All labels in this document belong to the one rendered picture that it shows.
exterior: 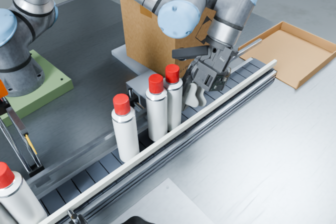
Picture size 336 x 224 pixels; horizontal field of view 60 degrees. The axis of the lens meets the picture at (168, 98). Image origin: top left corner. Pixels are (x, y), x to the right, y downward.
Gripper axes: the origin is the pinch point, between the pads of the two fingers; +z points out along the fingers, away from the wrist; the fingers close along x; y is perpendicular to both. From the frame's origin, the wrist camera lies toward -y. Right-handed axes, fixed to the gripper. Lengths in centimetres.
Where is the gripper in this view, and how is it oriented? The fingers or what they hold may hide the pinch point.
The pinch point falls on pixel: (182, 105)
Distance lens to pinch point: 79.9
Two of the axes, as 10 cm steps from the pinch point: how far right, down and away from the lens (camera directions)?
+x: 6.5, -0.4, 7.6
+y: 6.6, 5.2, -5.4
